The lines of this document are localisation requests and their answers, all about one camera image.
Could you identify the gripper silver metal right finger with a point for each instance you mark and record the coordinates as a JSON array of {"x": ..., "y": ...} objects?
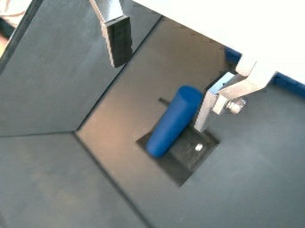
[{"x": 228, "y": 90}]

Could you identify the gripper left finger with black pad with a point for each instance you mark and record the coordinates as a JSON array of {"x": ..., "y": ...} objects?
[{"x": 115, "y": 29}]

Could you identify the blue cylinder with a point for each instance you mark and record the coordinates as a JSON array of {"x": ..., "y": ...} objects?
[{"x": 174, "y": 120}]

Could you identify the blue shape sorting block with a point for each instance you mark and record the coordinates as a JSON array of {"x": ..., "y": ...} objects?
[{"x": 280, "y": 80}]

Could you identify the black curved cradle stand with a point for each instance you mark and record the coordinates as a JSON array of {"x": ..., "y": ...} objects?
[{"x": 188, "y": 152}]

